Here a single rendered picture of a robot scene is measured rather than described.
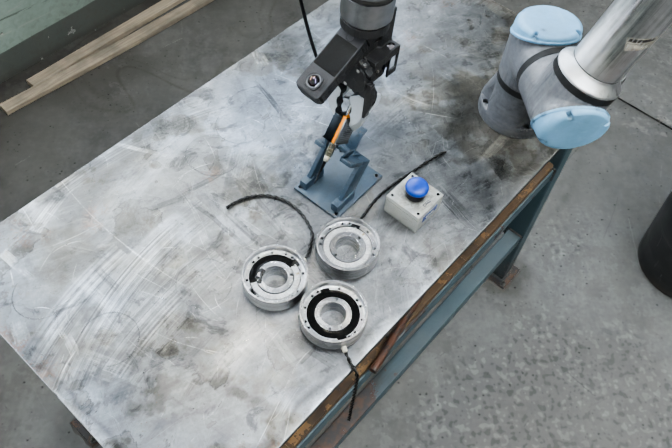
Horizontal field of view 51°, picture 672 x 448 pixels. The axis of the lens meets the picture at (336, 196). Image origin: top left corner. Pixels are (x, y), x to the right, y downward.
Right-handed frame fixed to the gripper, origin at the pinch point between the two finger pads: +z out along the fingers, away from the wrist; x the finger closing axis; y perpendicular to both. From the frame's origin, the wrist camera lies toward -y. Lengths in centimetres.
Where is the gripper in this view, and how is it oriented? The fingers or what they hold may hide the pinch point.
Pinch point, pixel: (343, 121)
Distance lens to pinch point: 114.1
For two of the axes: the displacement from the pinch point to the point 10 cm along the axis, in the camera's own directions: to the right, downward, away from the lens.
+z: -0.8, 6.0, 8.0
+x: -7.6, -5.5, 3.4
